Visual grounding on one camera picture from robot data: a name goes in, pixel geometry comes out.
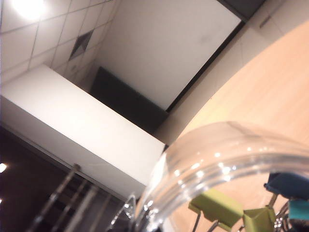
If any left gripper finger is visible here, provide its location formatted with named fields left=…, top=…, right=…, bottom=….
left=110, top=192, right=137, bottom=232

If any yellow binder clip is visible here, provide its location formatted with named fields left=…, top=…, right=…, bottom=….
left=188, top=188, right=245, bottom=231
left=243, top=205, right=278, bottom=232

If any clear round plastic clip box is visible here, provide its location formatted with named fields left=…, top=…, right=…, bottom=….
left=131, top=120, right=309, bottom=232

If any dark shelf with metal rails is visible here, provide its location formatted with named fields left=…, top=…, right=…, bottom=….
left=0, top=125, right=128, bottom=232

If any dark door panel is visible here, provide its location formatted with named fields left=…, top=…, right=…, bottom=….
left=91, top=66, right=169, bottom=132

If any square ceiling vent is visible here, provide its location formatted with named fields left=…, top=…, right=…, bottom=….
left=69, top=29, right=94, bottom=60

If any round ceiling light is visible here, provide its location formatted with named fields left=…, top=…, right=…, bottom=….
left=9, top=0, right=47, bottom=20

